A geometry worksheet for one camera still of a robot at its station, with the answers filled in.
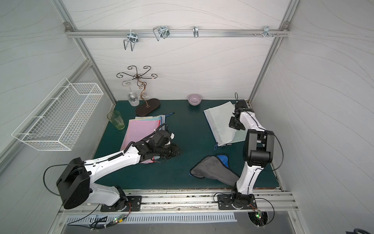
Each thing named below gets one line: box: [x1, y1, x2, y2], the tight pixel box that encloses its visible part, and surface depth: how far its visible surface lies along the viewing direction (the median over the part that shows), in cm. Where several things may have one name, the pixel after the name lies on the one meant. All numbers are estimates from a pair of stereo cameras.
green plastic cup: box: [106, 110, 126, 131], surface depth 100 cm
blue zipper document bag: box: [203, 100, 237, 146], surface depth 110 cm
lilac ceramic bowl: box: [187, 93, 203, 106], surface depth 121 cm
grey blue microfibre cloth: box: [188, 155, 241, 187], surface depth 85 cm
